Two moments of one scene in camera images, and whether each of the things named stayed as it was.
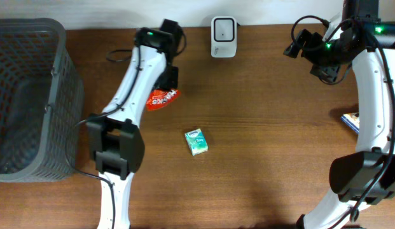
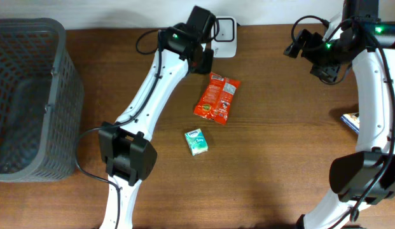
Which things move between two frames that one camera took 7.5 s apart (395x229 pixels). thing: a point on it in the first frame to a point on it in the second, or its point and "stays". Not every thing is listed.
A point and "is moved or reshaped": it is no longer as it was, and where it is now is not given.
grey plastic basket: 38,100 stays
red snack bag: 159,98 is moved or reshaped
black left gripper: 167,82 to 204,63
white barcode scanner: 224,36 stays
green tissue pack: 196,142 stays
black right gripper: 328,73 stays
